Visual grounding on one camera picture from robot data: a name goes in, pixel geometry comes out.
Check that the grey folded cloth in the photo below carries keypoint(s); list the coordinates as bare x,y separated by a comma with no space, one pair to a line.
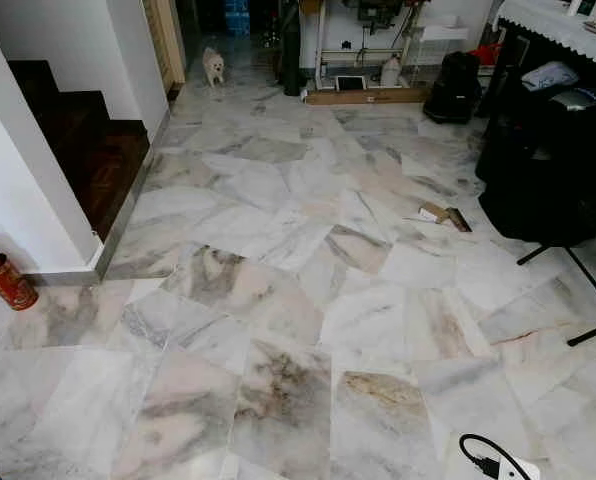
550,75

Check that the small white dog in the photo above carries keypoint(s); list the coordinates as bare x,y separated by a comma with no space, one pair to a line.
213,65

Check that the white lace tablecloth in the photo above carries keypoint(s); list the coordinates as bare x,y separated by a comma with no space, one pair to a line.
563,28

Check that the small cardboard box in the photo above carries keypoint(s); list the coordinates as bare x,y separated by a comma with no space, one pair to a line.
435,212

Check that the blue bottle crate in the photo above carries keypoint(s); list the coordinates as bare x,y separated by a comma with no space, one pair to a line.
236,15

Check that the red cylindrical canister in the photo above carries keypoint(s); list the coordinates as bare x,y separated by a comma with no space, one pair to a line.
6,282

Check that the small framed tablet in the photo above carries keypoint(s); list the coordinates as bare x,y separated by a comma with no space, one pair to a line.
350,83

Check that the white plastic jug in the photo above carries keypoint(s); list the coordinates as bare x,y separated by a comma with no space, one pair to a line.
390,71

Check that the brown tube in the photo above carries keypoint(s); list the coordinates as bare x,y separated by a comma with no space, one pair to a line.
459,219

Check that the black table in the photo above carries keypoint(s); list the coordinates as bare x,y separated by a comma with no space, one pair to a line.
511,55

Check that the white metal rack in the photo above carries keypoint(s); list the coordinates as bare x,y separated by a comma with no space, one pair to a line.
321,40

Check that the wooden door frame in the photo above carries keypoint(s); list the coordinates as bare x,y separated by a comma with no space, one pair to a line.
165,40

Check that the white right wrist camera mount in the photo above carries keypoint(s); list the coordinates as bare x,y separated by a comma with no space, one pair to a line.
523,471

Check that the small red bag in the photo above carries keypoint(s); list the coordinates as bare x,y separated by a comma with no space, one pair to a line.
486,53

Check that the tall black cylinder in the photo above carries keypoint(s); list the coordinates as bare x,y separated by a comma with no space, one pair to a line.
291,55

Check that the dark wooden staircase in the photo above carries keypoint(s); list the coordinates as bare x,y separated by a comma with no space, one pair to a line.
98,150

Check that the wooden plank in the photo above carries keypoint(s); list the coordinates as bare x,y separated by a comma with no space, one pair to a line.
368,96

